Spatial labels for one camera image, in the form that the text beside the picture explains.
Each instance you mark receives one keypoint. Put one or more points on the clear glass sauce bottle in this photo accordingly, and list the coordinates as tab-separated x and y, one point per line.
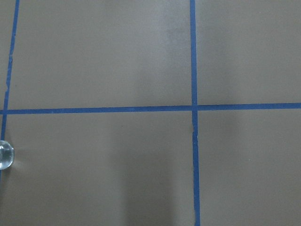
7	154

